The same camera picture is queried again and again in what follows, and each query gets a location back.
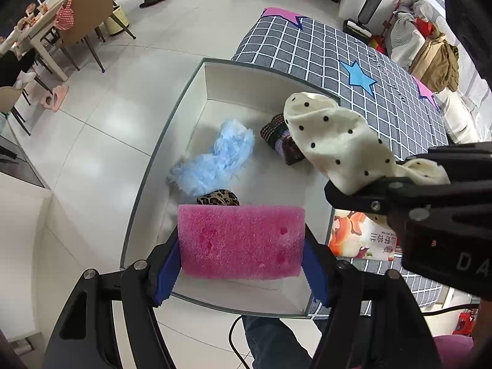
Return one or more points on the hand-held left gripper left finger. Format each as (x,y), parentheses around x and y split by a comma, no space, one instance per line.
(167,273)

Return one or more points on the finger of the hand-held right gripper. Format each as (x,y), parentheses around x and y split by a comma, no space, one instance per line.
(469,161)
(384,198)

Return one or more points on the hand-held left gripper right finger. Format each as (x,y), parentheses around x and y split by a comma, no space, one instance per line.
(317,273)

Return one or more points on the cream polka dot scrunchie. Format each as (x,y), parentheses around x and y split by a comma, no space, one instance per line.
(338,142)

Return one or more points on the pink foam sponge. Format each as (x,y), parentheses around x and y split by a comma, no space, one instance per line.
(238,242)

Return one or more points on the leopard print scrunchie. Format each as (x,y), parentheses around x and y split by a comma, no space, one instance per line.
(219,199)

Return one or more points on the purple striped knit piece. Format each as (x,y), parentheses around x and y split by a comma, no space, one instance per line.
(278,138)

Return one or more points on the light blue fluffy cover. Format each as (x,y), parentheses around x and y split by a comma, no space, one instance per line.
(219,157)

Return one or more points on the white cardboard box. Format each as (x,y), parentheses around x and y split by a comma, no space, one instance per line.
(238,84)

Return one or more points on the white cushion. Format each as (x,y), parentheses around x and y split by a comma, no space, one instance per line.
(467,115)

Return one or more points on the floral tissue pack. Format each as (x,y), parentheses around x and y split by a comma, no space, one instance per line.
(353,238)

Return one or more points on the red plastic stool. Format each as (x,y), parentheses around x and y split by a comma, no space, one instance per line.
(465,321)

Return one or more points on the person's jeans leg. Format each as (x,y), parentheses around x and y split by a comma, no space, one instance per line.
(276,342)

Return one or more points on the khaki jacket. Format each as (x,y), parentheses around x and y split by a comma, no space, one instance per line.
(436,61)

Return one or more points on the pink stool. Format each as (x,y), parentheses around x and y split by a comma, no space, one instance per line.
(453,351)

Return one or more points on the grey patterned blanket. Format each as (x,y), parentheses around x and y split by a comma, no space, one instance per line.
(405,34)

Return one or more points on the checked star-print cloth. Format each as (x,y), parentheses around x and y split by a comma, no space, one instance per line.
(326,53)

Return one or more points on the upright vacuum cleaner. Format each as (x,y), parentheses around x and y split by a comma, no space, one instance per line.
(369,4)

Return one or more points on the pink slippers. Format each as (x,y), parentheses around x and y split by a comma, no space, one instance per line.
(55,98)

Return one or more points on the dark-legged dining chair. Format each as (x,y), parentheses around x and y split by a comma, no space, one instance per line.
(9,100)

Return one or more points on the tan dining chair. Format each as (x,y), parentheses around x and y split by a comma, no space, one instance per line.
(88,11)

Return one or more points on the red checked cloth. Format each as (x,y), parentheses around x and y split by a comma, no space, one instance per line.
(65,13)

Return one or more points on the dining table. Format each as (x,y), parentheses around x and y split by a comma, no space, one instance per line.
(34,27)

